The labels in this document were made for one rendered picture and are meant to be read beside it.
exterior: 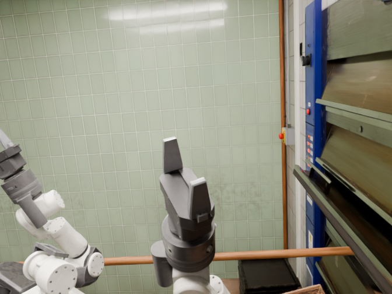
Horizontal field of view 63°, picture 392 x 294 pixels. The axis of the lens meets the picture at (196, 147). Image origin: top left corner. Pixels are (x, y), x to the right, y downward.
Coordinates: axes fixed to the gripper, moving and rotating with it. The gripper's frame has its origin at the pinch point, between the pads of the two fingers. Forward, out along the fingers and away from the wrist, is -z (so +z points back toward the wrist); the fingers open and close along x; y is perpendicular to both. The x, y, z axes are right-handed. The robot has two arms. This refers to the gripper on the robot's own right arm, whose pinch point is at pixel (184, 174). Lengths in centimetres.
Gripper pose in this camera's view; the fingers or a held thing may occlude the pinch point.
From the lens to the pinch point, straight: 46.6
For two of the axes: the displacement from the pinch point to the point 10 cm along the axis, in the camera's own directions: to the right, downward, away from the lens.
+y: 9.2, -2.6, 3.0
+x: -4.0, -5.2, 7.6
